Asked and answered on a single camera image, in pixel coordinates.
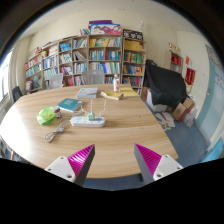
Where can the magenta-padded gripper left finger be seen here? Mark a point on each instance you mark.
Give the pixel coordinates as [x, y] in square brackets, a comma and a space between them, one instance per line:
[58, 165]

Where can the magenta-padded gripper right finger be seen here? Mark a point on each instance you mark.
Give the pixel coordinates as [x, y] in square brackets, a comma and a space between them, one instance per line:
[168, 165]

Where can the papers on floor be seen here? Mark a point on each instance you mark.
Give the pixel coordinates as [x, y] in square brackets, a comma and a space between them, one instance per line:
[165, 120]

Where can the white power strip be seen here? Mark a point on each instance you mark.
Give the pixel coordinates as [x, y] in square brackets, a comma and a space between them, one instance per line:
[83, 122]

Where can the green plastic bag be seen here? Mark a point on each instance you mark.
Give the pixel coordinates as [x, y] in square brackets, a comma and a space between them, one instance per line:
[45, 115]

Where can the small jar red label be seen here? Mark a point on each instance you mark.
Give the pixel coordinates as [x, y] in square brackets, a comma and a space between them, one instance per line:
[58, 113]

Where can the cardboard box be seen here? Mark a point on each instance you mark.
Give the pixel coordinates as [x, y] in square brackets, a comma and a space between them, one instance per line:
[182, 110]

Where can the white box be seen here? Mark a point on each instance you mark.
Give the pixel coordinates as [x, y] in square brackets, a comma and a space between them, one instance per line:
[155, 106]

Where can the teal book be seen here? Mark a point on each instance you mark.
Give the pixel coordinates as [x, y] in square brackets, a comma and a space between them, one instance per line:
[69, 104]

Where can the grey book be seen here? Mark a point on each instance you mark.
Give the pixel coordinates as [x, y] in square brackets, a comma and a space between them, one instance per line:
[86, 93]

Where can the black cloth cover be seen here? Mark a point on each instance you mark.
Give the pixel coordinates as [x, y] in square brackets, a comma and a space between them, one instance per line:
[165, 85]

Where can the yellow flat book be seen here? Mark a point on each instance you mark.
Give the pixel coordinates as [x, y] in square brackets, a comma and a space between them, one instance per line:
[129, 92]

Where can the dark office chair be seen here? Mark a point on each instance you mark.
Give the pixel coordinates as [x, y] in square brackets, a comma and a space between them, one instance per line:
[17, 93]

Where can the narrow grey mesh chair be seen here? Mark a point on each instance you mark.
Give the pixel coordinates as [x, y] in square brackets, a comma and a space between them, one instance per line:
[56, 81]

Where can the wide grey mesh chair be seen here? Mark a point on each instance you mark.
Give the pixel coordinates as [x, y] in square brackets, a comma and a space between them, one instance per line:
[93, 76]

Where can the white bottle red label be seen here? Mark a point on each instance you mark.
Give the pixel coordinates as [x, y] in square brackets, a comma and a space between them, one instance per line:
[116, 84]

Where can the window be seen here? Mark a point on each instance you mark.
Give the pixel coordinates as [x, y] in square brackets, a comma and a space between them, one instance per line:
[4, 80]

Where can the wooden bookshelf unit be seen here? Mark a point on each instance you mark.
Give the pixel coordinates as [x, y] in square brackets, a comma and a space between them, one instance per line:
[100, 53]

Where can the red wall hanging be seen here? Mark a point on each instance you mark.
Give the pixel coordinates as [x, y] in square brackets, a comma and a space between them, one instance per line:
[190, 76]

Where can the small wooden wall shelf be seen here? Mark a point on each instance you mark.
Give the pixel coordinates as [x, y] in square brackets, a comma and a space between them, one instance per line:
[174, 61]

